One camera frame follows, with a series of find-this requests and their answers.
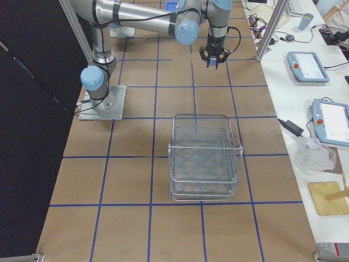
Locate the blue plastic tray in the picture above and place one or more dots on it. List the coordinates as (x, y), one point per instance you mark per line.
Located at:
(171, 6)

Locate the blue grey cup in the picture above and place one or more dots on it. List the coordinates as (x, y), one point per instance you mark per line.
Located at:
(305, 21)

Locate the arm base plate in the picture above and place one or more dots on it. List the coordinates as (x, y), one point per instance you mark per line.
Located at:
(110, 109)
(122, 32)

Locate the clear plastic bag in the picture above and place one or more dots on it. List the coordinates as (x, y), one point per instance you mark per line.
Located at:
(311, 154)

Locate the aluminium frame post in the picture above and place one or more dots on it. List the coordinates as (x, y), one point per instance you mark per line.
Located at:
(271, 27)

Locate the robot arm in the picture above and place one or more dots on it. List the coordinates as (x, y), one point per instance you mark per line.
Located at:
(183, 24)

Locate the black power adapter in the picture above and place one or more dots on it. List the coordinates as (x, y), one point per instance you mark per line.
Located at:
(293, 128)

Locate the round grey puck device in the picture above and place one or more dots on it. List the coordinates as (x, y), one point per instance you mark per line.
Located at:
(289, 38)

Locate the teach pendant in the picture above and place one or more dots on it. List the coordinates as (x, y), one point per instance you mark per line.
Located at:
(330, 122)
(307, 67)

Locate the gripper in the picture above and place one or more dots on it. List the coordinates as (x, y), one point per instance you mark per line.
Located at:
(215, 43)

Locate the near teach pendant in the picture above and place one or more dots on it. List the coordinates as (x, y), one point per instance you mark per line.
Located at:
(330, 122)

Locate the far teach pendant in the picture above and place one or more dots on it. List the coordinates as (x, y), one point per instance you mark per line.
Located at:
(307, 67)

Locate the small black control box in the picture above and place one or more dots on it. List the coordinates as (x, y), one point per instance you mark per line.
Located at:
(333, 38)

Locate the wire mesh shelf rack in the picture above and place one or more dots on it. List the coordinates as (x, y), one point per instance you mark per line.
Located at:
(203, 159)

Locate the wooden board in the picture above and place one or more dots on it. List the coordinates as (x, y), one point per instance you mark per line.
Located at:
(328, 198)

